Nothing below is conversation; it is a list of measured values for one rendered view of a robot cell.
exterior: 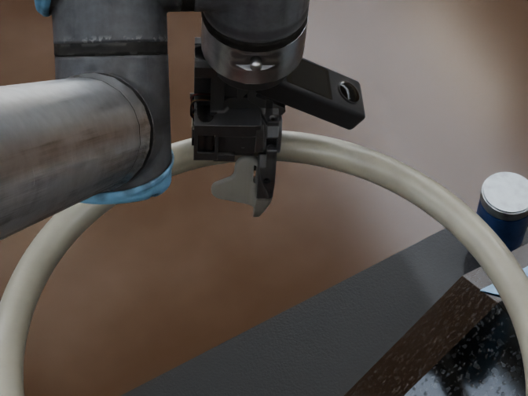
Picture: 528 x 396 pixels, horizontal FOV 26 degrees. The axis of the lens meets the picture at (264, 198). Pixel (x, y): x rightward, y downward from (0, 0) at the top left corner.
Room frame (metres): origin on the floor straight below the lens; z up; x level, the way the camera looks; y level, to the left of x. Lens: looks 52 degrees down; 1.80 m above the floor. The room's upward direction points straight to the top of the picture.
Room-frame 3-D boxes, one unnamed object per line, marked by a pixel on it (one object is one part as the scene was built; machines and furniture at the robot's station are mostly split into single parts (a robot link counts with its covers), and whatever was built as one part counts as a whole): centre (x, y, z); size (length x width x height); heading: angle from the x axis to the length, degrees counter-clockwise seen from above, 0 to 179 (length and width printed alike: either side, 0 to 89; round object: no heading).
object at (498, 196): (1.31, -0.45, 0.08); 0.10 x 0.10 x 0.13
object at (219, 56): (0.72, 0.01, 1.11); 0.10 x 0.09 x 0.05; 2
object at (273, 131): (0.72, 0.02, 1.03); 0.09 x 0.08 x 0.12; 92
